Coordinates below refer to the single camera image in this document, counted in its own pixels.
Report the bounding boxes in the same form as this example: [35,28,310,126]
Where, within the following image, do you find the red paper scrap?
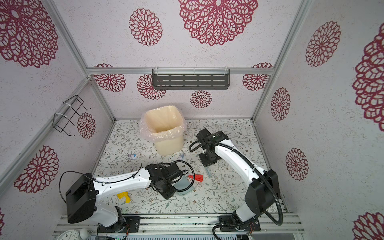
[188,175,204,182]

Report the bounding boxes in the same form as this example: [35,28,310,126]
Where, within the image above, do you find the teal plastic dustpan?
[173,176,195,196]

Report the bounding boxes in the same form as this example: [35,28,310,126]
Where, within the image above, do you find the beige trash bin with liner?
[140,106,187,156]

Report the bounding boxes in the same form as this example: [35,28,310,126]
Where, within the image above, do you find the teal hand brush white bristles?
[204,167,212,178]

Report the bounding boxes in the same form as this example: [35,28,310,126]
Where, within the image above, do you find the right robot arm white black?
[189,129,284,238]

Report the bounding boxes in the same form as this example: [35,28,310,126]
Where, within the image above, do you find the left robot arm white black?
[61,160,196,233]

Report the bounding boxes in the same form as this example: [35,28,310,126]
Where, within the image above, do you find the yellow paper scrap left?
[117,192,131,204]

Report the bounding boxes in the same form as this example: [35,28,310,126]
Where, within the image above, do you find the white dial gauge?
[56,230,80,240]

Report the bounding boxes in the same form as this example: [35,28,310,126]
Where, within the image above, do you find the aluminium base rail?
[52,212,305,236]

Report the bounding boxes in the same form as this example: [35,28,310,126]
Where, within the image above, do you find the dark metal wall shelf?
[152,68,231,90]

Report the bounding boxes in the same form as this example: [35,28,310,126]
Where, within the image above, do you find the black wire wall rack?
[52,95,91,137]

